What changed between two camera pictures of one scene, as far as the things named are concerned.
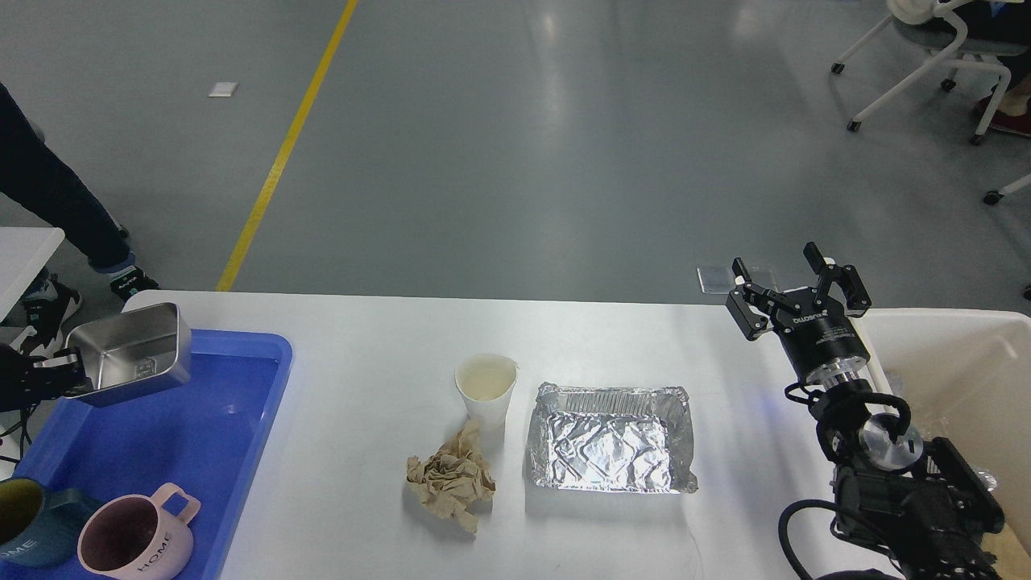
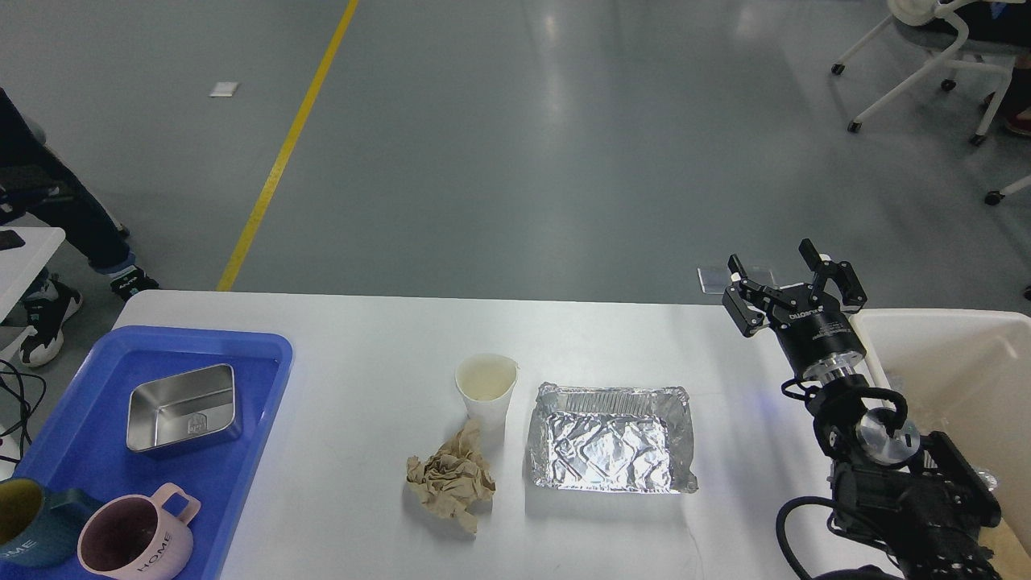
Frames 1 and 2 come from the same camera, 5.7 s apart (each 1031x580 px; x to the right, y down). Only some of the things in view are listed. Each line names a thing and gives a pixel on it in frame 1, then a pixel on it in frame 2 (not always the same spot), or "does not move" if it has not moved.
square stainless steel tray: x=134 y=354 → x=185 y=412
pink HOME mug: x=135 y=536 does not move
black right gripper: x=816 y=331 does not move
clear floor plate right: x=762 y=275 does not move
